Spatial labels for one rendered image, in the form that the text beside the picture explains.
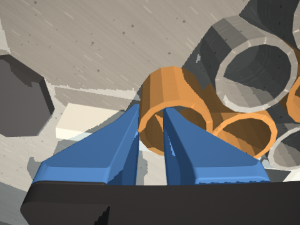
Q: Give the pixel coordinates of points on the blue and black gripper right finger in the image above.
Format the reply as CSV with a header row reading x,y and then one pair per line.
x,y
202,158

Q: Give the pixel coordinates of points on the grey metal ring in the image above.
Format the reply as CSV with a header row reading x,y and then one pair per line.
x,y
284,154
282,17
267,79

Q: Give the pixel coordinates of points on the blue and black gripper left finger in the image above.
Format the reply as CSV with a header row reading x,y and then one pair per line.
x,y
109,155

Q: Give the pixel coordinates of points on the bronze bushing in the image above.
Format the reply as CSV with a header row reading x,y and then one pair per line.
x,y
166,87
254,133
291,101

